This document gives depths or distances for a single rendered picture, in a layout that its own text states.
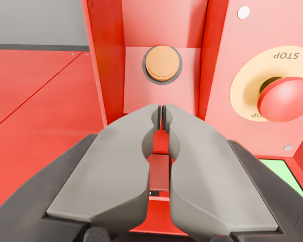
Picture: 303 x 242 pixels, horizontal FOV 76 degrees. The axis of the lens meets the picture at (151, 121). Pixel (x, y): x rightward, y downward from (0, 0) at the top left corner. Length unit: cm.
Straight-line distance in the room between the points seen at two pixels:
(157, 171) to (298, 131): 15
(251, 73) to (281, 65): 2
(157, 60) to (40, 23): 92
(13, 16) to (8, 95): 58
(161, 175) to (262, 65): 13
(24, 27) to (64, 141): 82
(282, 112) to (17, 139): 44
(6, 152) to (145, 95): 30
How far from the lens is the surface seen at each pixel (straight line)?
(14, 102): 61
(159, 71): 23
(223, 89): 19
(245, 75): 19
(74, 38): 106
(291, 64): 20
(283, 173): 24
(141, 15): 24
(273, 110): 18
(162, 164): 21
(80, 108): 51
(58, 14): 106
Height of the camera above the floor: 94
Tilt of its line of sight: 54 degrees down
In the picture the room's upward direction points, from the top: 173 degrees counter-clockwise
